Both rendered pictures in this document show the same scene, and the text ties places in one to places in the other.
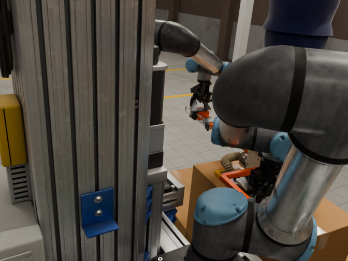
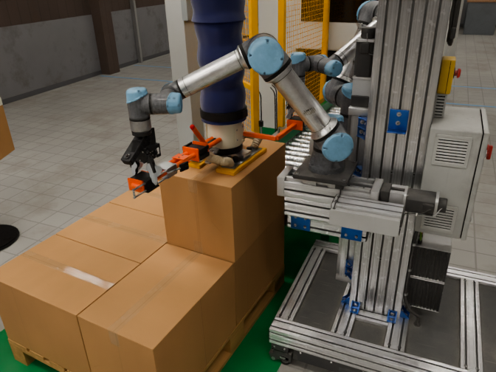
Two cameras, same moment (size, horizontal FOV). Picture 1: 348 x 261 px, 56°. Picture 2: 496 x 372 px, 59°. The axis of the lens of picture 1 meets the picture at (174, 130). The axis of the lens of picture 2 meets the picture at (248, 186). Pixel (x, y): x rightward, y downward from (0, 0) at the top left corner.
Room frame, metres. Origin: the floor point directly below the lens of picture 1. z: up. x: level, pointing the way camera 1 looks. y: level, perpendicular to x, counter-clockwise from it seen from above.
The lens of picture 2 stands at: (2.28, 1.37, 1.80)
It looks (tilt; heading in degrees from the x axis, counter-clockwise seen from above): 26 degrees down; 236
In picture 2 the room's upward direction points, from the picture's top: 2 degrees counter-clockwise
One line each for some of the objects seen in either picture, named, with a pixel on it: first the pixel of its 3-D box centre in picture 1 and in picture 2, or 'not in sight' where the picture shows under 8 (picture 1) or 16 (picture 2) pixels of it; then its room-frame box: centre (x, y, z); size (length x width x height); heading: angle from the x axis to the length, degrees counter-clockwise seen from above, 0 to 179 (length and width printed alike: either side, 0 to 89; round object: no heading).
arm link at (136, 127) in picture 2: (204, 75); (139, 125); (1.73, -0.14, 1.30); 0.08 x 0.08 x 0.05
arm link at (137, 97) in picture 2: not in sight; (139, 103); (1.73, -0.14, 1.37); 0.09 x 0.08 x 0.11; 147
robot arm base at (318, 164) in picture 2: not in sight; (326, 156); (1.05, 0.14, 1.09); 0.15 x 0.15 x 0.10
